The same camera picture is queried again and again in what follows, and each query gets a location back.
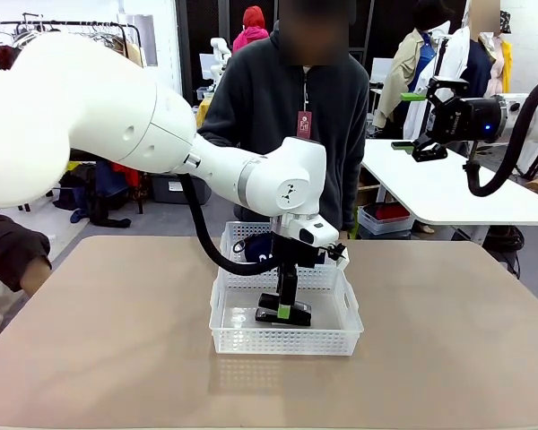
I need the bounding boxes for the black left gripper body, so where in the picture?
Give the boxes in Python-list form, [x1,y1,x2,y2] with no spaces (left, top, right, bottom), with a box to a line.
[271,231,329,271]

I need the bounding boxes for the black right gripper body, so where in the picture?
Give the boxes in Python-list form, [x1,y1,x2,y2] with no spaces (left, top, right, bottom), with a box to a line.
[431,95,508,145]

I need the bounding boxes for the black stapler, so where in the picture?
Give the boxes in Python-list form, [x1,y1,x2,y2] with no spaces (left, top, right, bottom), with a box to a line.
[255,292,314,328]

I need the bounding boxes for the navy Campus pencil case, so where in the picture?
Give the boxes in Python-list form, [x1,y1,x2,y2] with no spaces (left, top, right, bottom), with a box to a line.
[231,233,275,266]

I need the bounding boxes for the person's left forearm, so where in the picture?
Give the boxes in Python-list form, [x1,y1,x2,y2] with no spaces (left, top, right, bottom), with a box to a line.
[338,151,365,232]

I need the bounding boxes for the white hanging coat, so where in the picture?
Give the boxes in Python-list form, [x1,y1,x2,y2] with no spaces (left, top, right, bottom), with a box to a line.
[404,25,473,136]

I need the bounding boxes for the white work table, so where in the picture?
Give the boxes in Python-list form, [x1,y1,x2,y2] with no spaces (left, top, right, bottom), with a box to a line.
[361,137,538,245]

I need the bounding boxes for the beige trench coat mannequin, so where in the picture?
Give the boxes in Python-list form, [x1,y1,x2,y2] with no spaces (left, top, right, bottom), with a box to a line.
[370,26,437,132]

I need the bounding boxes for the navy and yellow dressed mannequin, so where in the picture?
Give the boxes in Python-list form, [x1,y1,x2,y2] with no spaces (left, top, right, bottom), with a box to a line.
[468,0,516,99]

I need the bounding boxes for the white perforated plastic basket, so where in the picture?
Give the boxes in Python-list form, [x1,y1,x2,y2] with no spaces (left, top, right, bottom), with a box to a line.
[218,220,351,288]
[209,262,365,357]

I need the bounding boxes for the red cloth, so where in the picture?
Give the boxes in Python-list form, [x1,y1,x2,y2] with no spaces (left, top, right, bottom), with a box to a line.
[367,203,410,222]

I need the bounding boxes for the clear plastic storage box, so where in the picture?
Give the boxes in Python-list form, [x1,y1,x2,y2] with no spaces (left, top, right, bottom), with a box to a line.
[357,203,416,237]

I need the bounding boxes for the maroon hanging name tag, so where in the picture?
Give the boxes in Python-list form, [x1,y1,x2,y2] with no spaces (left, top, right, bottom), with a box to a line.
[296,110,314,141]

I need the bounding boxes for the dark grey storage bin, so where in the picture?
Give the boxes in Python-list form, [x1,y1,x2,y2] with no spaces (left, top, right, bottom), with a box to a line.
[151,171,213,206]

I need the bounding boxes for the person in dark fleece jacket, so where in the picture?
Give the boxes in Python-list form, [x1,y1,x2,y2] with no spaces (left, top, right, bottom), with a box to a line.
[196,0,371,232]

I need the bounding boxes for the red hanging garment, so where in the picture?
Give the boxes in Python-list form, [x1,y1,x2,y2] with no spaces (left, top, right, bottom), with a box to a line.
[110,161,143,188]

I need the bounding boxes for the person in pink jacket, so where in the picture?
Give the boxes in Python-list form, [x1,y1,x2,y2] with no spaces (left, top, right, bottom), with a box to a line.
[231,4,271,56]

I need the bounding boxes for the black bag pile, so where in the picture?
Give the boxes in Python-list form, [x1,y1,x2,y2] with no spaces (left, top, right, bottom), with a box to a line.
[52,161,134,229]

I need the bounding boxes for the black mesh partition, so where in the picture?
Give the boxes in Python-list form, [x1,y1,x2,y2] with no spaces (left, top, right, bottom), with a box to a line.
[174,0,468,93]

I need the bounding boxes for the seated person in black shorts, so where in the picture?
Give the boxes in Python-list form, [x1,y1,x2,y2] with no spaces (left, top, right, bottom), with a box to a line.
[0,213,54,354]

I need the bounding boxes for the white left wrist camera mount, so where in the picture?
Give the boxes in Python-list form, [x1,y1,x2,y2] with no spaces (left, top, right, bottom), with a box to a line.
[292,213,350,270]

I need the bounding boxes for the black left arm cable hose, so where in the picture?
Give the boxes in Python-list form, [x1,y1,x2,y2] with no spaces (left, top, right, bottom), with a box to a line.
[178,173,282,277]

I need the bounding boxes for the black cable bundle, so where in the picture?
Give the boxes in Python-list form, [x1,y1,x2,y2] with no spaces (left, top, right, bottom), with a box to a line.
[487,225,526,275]

